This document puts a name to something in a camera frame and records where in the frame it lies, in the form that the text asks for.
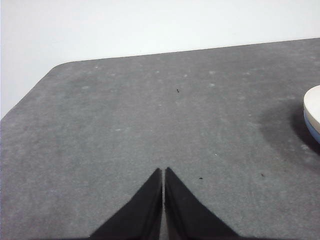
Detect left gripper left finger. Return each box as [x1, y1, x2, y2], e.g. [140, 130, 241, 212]
[88, 167, 164, 240]

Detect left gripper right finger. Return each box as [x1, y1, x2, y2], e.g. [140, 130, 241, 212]
[163, 166, 244, 240]

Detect blue round plate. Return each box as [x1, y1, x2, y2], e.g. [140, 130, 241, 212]
[303, 112, 320, 146]

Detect white round plate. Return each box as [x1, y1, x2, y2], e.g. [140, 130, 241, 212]
[302, 84, 320, 131]

